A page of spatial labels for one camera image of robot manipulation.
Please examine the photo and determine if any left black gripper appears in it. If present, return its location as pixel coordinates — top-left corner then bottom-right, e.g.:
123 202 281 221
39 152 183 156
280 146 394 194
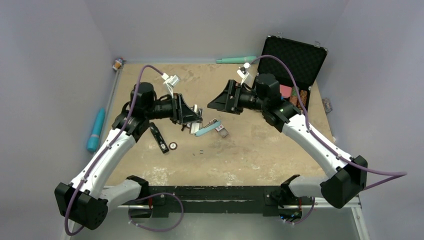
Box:
144 93 201 125

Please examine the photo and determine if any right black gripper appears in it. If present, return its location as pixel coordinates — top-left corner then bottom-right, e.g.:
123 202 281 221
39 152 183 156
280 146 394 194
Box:
207 79 268 115

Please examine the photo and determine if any light blue stapler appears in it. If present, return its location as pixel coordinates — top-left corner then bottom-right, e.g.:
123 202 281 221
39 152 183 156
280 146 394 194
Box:
187 104 221 137

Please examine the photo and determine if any black stapler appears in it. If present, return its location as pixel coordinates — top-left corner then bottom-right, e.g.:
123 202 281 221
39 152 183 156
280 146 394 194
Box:
149 122 170 154

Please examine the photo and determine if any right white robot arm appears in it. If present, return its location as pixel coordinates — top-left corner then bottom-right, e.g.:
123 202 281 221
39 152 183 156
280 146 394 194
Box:
207 73 368 209

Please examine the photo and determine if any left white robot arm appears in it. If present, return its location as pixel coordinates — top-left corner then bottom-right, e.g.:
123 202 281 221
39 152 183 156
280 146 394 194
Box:
54 82 202 236

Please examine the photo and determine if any red white staple box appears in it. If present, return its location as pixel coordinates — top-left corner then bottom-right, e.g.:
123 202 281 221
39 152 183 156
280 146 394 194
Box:
215 124 229 138

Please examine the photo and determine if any brown poker chip front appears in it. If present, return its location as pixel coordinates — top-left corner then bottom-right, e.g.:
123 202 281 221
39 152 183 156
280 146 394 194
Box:
168 142 178 151

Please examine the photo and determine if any mint green microphone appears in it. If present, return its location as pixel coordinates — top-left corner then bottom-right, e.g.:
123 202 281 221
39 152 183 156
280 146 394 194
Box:
215 56 257 64

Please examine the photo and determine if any black poker chip case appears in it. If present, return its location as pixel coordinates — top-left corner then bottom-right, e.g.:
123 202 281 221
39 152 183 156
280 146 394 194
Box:
257 35 328 109

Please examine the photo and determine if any blue cylindrical tube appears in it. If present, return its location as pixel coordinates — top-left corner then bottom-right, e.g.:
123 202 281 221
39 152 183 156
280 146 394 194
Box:
86 108 106 153

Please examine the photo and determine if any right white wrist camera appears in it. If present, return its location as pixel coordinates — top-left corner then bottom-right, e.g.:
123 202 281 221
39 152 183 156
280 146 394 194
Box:
236 62 254 86

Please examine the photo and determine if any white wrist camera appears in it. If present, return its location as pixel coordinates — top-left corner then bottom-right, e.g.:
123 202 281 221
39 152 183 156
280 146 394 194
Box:
236 62 254 86
161 72 180 96

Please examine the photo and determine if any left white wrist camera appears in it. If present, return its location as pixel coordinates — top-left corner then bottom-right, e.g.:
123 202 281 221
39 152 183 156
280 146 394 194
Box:
161 72 180 96

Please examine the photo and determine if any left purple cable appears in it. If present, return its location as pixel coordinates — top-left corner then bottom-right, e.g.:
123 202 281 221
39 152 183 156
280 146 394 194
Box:
63 64 165 236

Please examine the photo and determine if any purple cable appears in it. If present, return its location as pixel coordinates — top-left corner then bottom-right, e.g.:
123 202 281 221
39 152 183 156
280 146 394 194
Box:
250 54 408 191
63 64 165 236

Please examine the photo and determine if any aluminium rail frame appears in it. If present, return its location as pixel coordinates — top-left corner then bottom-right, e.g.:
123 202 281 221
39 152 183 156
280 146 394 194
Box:
59 184 370 240

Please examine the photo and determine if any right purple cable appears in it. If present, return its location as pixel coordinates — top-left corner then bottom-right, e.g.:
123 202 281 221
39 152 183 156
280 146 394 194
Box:
250 54 408 191

